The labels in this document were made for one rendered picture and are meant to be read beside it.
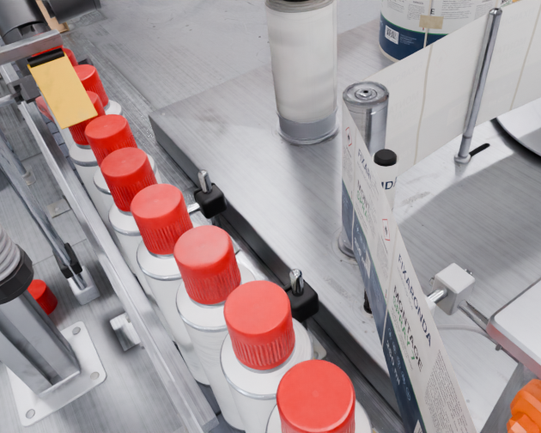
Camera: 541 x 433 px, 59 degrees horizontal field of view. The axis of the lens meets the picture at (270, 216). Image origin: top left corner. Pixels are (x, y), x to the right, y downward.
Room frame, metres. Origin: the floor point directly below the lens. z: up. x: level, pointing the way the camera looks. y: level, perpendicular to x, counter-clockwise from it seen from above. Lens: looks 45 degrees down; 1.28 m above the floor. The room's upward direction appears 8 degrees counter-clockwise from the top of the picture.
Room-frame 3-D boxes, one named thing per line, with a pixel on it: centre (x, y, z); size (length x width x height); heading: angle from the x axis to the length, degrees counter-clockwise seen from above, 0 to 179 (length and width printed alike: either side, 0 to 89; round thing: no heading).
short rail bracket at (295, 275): (0.25, 0.00, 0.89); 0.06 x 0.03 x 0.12; 118
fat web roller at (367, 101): (0.34, -0.09, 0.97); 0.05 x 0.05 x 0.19
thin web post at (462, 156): (0.45, -0.25, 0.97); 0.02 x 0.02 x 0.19
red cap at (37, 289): (0.35, 0.28, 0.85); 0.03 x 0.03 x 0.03
